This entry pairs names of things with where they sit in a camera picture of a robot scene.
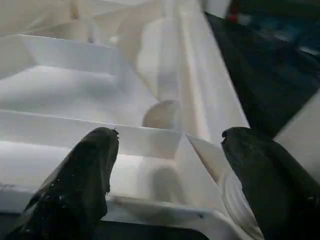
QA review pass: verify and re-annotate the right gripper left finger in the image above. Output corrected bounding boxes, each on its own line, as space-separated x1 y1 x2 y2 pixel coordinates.
2 127 121 240

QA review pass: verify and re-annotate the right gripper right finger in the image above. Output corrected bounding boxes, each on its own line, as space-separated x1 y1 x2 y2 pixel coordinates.
221 127 320 240

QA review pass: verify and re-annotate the white plastic table top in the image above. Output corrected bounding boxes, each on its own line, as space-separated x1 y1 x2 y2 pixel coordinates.
0 0 266 240

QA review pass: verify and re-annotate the red bottle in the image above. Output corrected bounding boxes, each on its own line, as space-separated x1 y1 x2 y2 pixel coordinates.
228 7 239 22

